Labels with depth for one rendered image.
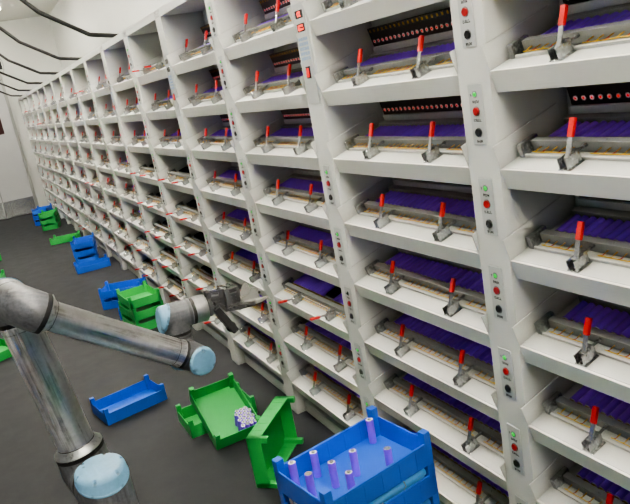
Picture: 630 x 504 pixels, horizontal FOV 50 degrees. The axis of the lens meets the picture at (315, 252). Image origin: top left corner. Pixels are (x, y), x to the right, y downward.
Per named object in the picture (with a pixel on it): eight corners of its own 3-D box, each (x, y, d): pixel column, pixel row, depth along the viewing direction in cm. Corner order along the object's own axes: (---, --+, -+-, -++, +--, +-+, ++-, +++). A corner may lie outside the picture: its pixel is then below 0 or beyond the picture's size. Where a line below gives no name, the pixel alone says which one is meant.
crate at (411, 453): (330, 528, 138) (323, 494, 136) (277, 489, 155) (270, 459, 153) (434, 461, 154) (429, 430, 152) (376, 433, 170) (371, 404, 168)
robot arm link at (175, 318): (157, 332, 227) (150, 304, 225) (192, 322, 233) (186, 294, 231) (164, 339, 219) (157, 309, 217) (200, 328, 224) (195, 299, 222)
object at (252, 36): (301, 40, 198) (280, -6, 193) (229, 60, 251) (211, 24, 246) (354, 11, 204) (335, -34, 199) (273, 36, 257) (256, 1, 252)
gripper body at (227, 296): (241, 285, 230) (207, 294, 225) (245, 309, 232) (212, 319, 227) (233, 281, 236) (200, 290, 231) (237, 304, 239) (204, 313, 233)
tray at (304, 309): (354, 344, 223) (342, 321, 219) (278, 304, 276) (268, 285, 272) (400, 310, 229) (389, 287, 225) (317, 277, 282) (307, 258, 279)
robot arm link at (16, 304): (6, 281, 177) (224, 348, 214) (-2, 276, 187) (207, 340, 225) (-11, 323, 176) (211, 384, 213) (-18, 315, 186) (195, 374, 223)
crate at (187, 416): (192, 439, 283) (188, 422, 281) (179, 421, 301) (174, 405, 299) (257, 412, 295) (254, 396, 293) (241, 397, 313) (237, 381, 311)
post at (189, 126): (238, 365, 349) (158, 8, 304) (232, 359, 357) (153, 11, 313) (273, 352, 357) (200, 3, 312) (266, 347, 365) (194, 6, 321)
